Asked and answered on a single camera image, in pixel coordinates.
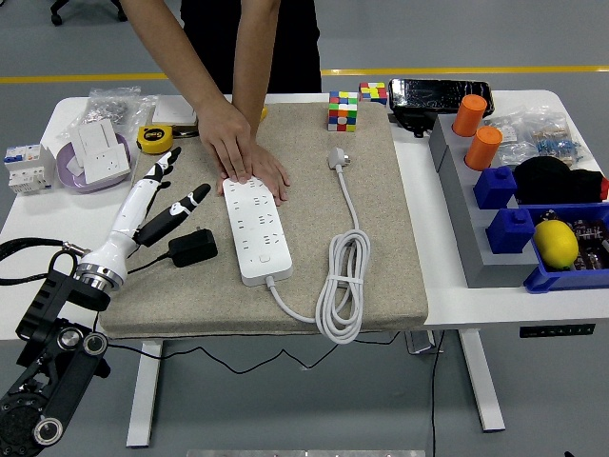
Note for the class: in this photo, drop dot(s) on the person's right hand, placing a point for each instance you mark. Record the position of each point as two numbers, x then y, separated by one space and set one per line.
228 138

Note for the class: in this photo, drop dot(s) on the person's left hand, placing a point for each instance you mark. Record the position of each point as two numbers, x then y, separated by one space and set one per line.
273 176

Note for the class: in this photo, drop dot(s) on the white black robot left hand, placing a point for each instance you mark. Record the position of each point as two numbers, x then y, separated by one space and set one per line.
128 214

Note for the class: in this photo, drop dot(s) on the white power strip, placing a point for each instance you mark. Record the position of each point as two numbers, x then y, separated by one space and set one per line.
257 238

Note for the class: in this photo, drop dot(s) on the black plug adapter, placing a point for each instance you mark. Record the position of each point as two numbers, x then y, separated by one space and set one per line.
192 250

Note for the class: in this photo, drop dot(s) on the person's right forearm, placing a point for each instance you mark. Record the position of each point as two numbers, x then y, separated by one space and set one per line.
176 52

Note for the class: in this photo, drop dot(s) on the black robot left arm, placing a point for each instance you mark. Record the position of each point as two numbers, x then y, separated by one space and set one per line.
52 381

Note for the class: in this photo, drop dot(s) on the person's left forearm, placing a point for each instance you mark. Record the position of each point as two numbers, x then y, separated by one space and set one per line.
257 47

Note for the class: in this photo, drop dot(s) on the dark shiny metal piece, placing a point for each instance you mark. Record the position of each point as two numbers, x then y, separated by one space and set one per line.
185 132

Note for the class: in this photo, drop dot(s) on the grey-brown mat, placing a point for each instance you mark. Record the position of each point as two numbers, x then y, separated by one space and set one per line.
309 214

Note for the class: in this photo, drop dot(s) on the purple plate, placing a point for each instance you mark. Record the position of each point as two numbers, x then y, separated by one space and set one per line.
71 178

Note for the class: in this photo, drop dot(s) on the yellow tape measure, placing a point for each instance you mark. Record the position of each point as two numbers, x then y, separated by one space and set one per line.
154 140

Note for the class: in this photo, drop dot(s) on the white socket back panel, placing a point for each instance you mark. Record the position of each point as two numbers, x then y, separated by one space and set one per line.
92 138

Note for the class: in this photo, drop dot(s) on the large colourful puzzle cube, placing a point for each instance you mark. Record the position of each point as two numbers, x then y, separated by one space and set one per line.
342 112

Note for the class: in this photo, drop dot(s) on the plastic bag of metal parts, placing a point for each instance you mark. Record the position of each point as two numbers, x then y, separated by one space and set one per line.
111 112

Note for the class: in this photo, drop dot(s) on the white circuit breaker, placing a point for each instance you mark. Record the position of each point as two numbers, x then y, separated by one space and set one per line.
26 169

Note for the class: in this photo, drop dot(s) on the white table leg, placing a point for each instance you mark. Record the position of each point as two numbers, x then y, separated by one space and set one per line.
483 381
145 390

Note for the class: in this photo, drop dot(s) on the black table control panel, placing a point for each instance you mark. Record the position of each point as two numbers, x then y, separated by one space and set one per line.
556 331

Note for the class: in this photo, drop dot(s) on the small colourful puzzle cube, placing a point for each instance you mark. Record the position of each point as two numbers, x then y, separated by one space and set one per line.
372 93

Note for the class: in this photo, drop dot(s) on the blue plastic bin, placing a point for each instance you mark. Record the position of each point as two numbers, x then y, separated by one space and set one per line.
547 281

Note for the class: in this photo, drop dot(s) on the black glossy phone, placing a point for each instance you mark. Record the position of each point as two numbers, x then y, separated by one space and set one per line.
440 95

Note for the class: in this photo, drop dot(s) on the black office chair base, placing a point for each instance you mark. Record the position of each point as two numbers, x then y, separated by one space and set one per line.
90 7

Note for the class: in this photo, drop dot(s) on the orange cylinder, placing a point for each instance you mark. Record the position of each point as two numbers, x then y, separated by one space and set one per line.
468 114
483 147

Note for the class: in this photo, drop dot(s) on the yellow lemon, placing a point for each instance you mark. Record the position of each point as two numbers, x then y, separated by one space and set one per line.
555 245

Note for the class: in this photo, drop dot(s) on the grey stepped block base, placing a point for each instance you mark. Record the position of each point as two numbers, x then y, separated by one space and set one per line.
476 257

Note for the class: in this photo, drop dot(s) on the blue square block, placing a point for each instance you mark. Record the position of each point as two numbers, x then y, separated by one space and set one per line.
495 188
509 231

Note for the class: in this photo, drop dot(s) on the clear bag of small parts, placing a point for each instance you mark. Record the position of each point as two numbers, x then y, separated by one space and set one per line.
511 143

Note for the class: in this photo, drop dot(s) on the black cloth with red patch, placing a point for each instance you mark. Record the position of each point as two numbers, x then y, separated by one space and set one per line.
547 178

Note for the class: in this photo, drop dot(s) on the plastic bag of clips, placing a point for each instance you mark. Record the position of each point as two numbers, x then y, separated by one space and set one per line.
561 140

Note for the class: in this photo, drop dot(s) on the white wall socket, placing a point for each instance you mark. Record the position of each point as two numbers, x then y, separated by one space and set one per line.
109 165

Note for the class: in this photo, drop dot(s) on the white flat switch plate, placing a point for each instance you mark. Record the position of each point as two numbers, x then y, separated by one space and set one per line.
173 113

